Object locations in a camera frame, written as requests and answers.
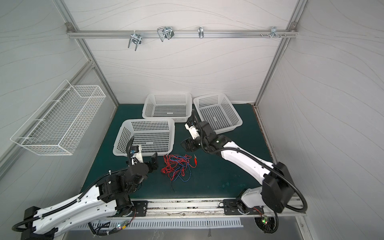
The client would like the red cable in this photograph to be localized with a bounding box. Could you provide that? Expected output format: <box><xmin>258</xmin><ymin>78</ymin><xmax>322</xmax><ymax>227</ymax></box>
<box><xmin>160</xmin><ymin>153</ymin><xmax>198</xmax><ymax>182</ymax></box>

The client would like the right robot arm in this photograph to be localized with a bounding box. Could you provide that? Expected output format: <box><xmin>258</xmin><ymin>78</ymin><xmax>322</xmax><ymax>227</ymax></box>
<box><xmin>181</xmin><ymin>119</ymin><xmax>308</xmax><ymax>234</ymax></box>

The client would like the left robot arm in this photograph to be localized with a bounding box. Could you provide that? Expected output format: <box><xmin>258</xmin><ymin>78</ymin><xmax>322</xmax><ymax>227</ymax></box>
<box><xmin>12</xmin><ymin>154</ymin><xmax>159</xmax><ymax>240</ymax></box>

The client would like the red alligator clip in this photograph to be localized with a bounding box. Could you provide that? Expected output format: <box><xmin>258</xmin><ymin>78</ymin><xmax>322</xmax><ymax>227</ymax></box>
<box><xmin>193</xmin><ymin>155</ymin><xmax>198</xmax><ymax>168</ymax></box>

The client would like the white basket front left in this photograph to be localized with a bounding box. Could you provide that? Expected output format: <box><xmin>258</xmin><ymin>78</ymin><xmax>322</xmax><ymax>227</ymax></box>
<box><xmin>113</xmin><ymin>119</ymin><xmax>175</xmax><ymax>157</ymax></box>

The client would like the white basket back middle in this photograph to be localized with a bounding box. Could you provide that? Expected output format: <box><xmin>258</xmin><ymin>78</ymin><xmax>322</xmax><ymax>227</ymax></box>
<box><xmin>142</xmin><ymin>93</ymin><xmax>192</xmax><ymax>123</ymax></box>

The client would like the white basket back right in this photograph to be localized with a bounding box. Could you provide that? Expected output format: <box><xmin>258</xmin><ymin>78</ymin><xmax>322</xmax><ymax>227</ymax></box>
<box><xmin>193</xmin><ymin>93</ymin><xmax>243</xmax><ymax>134</ymax></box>

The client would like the metal hook clamp middle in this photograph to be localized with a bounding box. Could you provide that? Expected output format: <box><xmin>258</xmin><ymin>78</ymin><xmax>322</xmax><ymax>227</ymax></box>
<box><xmin>157</xmin><ymin>26</ymin><xmax>175</xmax><ymax>42</ymax></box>

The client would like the metal hook clamp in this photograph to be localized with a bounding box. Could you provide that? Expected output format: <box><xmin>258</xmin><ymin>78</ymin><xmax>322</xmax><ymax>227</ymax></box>
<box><xmin>260</xmin><ymin>27</ymin><xmax>286</xmax><ymax>39</ymax></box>
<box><xmin>128</xmin><ymin>33</ymin><xmax>142</xmax><ymax>51</ymax></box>
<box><xmin>157</xmin><ymin>26</ymin><xmax>175</xmax><ymax>42</ymax></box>

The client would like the metal hook small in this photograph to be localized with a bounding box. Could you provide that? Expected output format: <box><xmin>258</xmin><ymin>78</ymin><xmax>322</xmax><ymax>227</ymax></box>
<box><xmin>198</xmin><ymin>27</ymin><xmax>204</xmax><ymax>39</ymax></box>

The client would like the metal hook clamp left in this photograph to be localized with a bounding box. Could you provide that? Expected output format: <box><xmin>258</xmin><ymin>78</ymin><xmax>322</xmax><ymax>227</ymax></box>
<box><xmin>128</xmin><ymin>33</ymin><xmax>142</xmax><ymax>51</ymax></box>

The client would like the metal hook clamp right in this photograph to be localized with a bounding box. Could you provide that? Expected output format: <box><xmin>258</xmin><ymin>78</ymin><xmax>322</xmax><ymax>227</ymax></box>
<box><xmin>260</xmin><ymin>27</ymin><xmax>286</xmax><ymax>39</ymax></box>

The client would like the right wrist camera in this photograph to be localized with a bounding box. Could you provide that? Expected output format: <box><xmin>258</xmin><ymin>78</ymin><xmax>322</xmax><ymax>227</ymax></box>
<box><xmin>185</xmin><ymin>121</ymin><xmax>200</xmax><ymax>140</ymax></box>

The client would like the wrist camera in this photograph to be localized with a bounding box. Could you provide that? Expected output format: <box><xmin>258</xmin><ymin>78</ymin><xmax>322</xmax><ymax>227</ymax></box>
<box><xmin>185</xmin><ymin>121</ymin><xmax>200</xmax><ymax>140</ymax></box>
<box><xmin>129</xmin><ymin>145</ymin><xmax>144</xmax><ymax>166</ymax></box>

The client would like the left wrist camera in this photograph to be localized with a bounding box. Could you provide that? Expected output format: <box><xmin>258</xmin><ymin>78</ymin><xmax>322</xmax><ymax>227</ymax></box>
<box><xmin>129</xmin><ymin>145</ymin><xmax>144</xmax><ymax>166</ymax></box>

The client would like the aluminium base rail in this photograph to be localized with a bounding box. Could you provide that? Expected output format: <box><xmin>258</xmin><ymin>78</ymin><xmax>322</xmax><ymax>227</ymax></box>
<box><xmin>104</xmin><ymin>197</ymin><xmax>307</xmax><ymax>218</ymax></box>

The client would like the white vented cable duct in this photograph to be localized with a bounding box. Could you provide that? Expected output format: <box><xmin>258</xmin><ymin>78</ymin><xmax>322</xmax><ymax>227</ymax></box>
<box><xmin>68</xmin><ymin>217</ymin><xmax>244</xmax><ymax>231</ymax></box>

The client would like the white wire wall basket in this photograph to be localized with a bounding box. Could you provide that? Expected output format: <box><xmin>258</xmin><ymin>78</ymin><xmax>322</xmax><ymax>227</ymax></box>
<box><xmin>10</xmin><ymin>80</ymin><xmax>106</xmax><ymax>156</ymax></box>

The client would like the aluminium crossbar rail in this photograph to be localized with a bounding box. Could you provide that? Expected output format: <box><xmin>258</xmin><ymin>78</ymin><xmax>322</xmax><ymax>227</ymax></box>
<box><xmin>67</xmin><ymin>29</ymin><xmax>299</xmax><ymax>39</ymax></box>

